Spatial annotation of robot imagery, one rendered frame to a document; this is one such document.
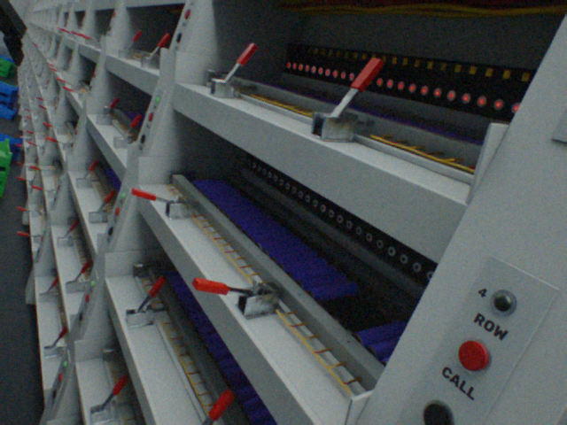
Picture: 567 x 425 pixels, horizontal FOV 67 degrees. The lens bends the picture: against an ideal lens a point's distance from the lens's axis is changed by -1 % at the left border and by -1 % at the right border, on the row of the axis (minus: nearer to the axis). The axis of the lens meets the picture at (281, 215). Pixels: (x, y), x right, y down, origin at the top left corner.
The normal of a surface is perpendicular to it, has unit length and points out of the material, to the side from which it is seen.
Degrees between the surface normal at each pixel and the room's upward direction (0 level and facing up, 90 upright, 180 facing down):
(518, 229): 90
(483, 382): 90
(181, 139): 90
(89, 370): 17
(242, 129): 107
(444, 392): 90
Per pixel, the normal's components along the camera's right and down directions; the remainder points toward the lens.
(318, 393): 0.14, -0.93
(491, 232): -0.78, -0.22
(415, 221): -0.86, 0.06
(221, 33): 0.50, 0.37
